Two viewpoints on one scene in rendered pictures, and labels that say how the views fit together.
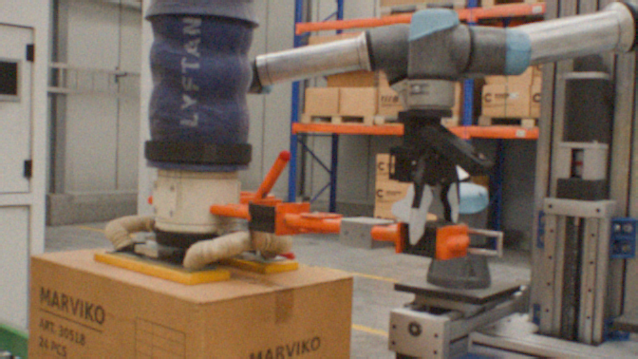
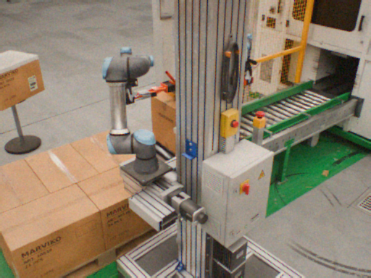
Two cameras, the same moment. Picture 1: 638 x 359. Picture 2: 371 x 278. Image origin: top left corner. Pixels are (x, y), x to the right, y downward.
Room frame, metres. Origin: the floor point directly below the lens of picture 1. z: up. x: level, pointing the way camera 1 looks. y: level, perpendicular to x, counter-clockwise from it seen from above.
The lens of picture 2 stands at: (1.96, -2.51, 2.32)
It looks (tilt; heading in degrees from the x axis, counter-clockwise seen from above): 31 degrees down; 100
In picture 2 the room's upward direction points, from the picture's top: straight up
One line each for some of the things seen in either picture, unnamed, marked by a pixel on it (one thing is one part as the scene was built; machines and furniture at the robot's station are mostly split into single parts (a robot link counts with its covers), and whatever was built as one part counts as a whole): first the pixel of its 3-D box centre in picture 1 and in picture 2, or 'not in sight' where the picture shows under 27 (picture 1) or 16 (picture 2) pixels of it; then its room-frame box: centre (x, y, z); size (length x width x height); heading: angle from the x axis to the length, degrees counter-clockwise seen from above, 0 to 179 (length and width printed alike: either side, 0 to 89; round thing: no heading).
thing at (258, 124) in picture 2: not in sight; (253, 171); (2.08, 0.09, 0.50); 0.07 x 0.07 x 1.00; 48
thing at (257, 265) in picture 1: (230, 250); not in sight; (1.63, 0.19, 1.11); 0.34 x 0.10 x 0.05; 47
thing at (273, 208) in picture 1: (278, 217); (168, 86); (1.39, 0.07, 1.21); 0.10 x 0.08 x 0.06; 137
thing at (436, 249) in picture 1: (431, 238); not in sight; (1.14, -0.18, 1.21); 0.08 x 0.07 x 0.05; 47
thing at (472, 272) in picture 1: (459, 262); not in sight; (1.72, -0.34, 1.09); 0.15 x 0.15 x 0.10
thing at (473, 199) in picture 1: (461, 213); not in sight; (1.73, -0.34, 1.20); 0.13 x 0.12 x 0.14; 173
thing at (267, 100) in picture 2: not in sight; (263, 100); (2.15, 1.31, 0.60); 1.60 x 0.10 x 0.09; 48
